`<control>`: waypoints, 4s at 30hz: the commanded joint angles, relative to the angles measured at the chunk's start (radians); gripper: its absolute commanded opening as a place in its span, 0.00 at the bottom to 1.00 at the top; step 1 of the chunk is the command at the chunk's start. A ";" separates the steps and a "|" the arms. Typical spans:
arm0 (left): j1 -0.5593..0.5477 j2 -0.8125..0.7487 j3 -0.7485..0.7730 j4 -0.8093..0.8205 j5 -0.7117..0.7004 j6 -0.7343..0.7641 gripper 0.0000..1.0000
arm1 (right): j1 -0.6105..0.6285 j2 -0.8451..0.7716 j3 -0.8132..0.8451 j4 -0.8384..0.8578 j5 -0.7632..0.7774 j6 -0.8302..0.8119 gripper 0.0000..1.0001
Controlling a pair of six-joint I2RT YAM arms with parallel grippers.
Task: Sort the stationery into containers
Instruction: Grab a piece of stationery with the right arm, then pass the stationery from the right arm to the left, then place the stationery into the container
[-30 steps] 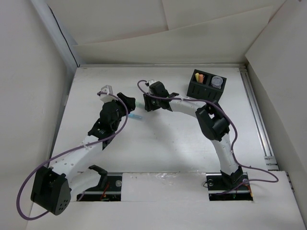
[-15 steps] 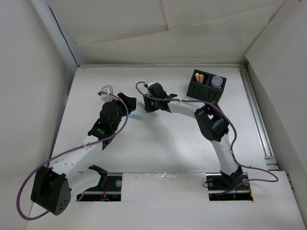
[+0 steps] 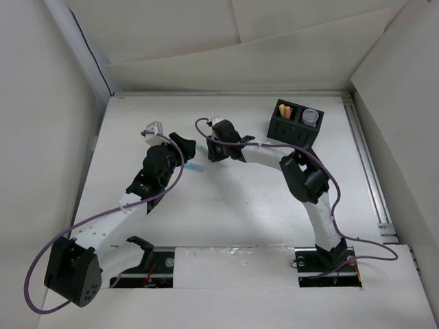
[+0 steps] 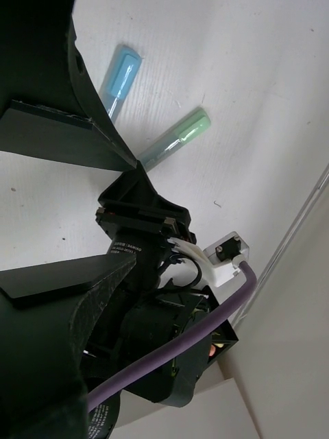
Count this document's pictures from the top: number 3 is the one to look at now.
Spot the yellow highlighter pen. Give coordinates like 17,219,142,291
278,104,291,119

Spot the orange highlighter pen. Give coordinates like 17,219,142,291
284,106,292,119

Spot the clear jar of paper clips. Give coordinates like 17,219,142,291
302,108,320,127

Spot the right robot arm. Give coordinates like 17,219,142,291
206,117,347,270

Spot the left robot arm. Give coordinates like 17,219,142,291
44,132,196,307

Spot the green highlighter pen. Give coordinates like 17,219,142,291
196,144,208,154

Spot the blue highlighter pen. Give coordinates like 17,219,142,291
184,162,204,172

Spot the black two-compartment organizer box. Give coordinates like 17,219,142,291
267,99,324,147

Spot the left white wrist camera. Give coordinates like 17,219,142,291
141,121,163,147

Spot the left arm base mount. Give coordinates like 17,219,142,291
109,248,175,289

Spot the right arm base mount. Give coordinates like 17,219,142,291
290,247,362,288

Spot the aluminium rail right side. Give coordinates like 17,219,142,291
342,93,399,245

